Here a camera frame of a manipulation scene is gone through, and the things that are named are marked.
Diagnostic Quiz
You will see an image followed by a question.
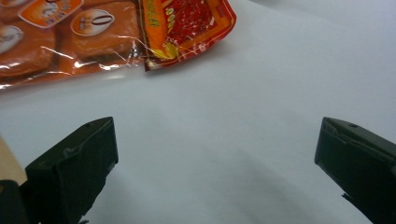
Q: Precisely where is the red orange snack packet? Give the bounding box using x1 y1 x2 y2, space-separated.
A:
138 0 237 72

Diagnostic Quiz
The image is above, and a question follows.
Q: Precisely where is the beige wooden piece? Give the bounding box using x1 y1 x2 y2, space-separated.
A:
0 135 28 187

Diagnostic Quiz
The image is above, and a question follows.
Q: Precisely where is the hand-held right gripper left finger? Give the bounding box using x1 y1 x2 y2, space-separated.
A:
20 116 120 224

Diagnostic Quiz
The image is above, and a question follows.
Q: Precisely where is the orange clear bread packet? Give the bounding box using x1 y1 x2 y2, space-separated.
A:
0 0 153 91

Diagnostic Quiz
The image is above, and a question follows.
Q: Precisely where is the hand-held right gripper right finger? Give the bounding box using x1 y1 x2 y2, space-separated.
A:
314 117 396 224

